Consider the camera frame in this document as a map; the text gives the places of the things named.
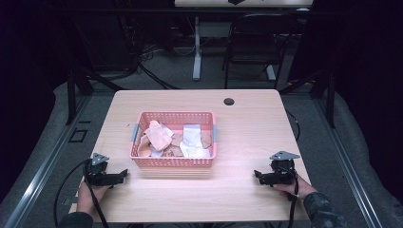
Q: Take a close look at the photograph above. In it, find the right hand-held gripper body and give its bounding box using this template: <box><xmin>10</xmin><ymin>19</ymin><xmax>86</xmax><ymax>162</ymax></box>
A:
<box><xmin>265</xmin><ymin>150</ymin><xmax>301</xmax><ymax>186</ymax></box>

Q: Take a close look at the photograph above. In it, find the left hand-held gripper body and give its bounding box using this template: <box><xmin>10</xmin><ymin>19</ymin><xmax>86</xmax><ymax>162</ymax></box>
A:
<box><xmin>83</xmin><ymin>152</ymin><xmax>118</xmax><ymax>187</ymax></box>

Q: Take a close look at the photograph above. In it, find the person's right hand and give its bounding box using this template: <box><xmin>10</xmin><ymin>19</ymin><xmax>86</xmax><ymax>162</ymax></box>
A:
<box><xmin>273</xmin><ymin>175</ymin><xmax>318</xmax><ymax>201</ymax></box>

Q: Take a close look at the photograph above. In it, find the person's left hand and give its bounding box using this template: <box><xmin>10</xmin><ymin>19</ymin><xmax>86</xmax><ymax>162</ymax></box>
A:
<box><xmin>76</xmin><ymin>180</ymin><xmax>110</xmax><ymax>217</ymax></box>

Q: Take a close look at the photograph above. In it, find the pink plastic basket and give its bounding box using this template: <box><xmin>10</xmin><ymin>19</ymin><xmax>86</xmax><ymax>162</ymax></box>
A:
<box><xmin>129</xmin><ymin>110</ymin><xmax>219</xmax><ymax>169</ymax></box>

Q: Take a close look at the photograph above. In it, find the peach sock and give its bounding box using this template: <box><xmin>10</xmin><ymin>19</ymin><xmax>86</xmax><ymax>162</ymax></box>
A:
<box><xmin>144</xmin><ymin>120</ymin><xmax>175</xmax><ymax>152</ymax></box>

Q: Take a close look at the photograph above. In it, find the tan sock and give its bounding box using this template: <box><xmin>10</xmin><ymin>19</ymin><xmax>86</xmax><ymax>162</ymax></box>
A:
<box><xmin>162</xmin><ymin>143</ymin><xmax>184</xmax><ymax>158</ymax></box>

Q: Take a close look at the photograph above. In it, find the white sock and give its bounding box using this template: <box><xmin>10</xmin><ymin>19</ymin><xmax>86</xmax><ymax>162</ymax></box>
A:
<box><xmin>179</xmin><ymin>123</ymin><xmax>212</xmax><ymax>159</ymax></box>

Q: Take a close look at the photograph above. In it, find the black metal stand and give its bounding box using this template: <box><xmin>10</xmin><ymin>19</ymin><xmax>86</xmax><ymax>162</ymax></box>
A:
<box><xmin>279</xmin><ymin>68</ymin><xmax>337</xmax><ymax>129</ymax></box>
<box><xmin>65</xmin><ymin>61</ymin><xmax>125</xmax><ymax>126</ymax></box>

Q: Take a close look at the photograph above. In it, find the white desk leg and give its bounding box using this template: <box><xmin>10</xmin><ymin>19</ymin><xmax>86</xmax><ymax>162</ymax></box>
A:
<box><xmin>192</xmin><ymin>15</ymin><xmax>203</xmax><ymax>82</ymax></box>

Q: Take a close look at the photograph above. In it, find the black folding chair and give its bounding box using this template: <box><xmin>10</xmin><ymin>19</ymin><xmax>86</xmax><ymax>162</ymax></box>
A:
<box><xmin>221</xmin><ymin>12</ymin><xmax>298</xmax><ymax>90</ymax></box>

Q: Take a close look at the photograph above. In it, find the white background desk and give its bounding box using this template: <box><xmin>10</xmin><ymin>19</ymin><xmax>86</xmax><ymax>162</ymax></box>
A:
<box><xmin>174</xmin><ymin>0</ymin><xmax>315</xmax><ymax>9</ymax></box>

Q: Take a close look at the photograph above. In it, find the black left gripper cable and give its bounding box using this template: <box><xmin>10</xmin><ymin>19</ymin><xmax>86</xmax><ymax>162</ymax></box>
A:
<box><xmin>53</xmin><ymin>158</ymin><xmax>111</xmax><ymax>228</ymax></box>

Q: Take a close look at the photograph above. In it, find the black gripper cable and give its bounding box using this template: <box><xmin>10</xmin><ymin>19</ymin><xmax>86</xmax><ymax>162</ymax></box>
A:
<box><xmin>286</xmin><ymin>167</ymin><xmax>300</xmax><ymax>228</ymax></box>
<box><xmin>53</xmin><ymin>158</ymin><xmax>111</xmax><ymax>228</ymax></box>

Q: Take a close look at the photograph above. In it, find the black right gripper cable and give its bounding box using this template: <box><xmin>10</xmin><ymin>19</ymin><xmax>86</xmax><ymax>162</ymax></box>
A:
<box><xmin>286</xmin><ymin>167</ymin><xmax>300</xmax><ymax>228</ymax></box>

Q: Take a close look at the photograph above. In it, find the black cable beside table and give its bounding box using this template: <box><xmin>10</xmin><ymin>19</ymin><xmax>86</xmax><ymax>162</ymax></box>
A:
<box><xmin>284</xmin><ymin>108</ymin><xmax>301</xmax><ymax>143</ymax></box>

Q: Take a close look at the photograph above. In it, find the bundle of floor cables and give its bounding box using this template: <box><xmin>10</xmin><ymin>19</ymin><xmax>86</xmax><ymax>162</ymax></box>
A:
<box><xmin>136</xmin><ymin>44</ymin><xmax>198</xmax><ymax>91</ymax></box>

